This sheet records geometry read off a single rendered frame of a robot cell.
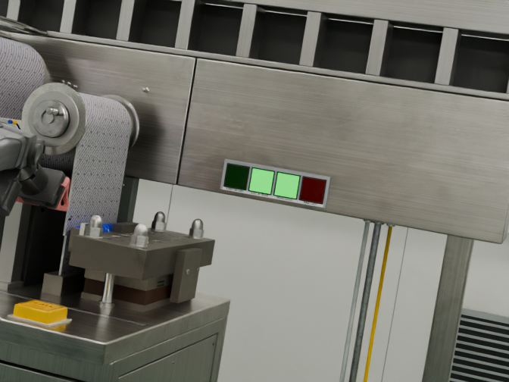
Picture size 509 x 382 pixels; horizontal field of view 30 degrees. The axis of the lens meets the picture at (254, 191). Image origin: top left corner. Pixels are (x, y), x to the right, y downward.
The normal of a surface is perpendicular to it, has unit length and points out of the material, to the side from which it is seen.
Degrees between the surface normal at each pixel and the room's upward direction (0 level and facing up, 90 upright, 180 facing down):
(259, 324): 90
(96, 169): 90
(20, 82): 92
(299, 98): 90
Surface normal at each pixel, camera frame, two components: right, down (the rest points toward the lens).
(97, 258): -0.29, 0.00
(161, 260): 0.94, 0.17
